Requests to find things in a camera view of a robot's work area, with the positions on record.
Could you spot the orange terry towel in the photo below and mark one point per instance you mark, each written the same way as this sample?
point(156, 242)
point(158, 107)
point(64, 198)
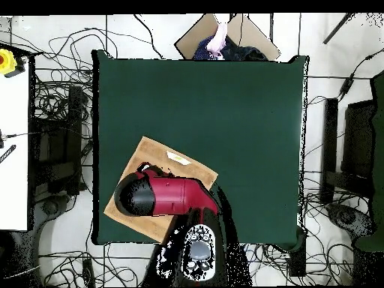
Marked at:
point(144, 222)

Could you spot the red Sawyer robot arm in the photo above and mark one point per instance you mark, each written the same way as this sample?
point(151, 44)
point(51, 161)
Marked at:
point(174, 195)

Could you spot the black equipment rack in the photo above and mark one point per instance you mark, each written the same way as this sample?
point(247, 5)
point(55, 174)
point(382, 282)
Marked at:
point(60, 144)

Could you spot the dark green table cloth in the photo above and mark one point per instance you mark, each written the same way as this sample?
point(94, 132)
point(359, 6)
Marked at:
point(225, 120)

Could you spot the black power strip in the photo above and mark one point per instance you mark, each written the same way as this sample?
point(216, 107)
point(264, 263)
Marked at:
point(88, 271)

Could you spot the white desk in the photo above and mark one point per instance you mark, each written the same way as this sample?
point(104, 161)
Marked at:
point(13, 180)

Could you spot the brown cardboard box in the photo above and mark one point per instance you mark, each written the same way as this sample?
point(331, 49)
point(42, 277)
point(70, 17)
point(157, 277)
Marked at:
point(192, 39)

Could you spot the pink garment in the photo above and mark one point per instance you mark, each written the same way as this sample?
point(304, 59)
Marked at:
point(217, 39)

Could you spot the navy blue garment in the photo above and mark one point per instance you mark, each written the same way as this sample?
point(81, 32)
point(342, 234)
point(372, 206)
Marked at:
point(243, 52)

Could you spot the yellow emergency stop button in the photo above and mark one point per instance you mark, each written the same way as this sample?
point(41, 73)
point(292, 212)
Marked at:
point(6, 61)

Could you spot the dark green draped cloth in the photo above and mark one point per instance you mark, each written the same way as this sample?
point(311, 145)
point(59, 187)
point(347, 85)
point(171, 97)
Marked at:
point(378, 180)

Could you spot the black rod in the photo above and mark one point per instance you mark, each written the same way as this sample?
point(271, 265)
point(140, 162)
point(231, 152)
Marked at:
point(337, 28)

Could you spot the grey round pedestal foot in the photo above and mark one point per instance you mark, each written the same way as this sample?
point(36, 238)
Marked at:
point(51, 207)
point(347, 216)

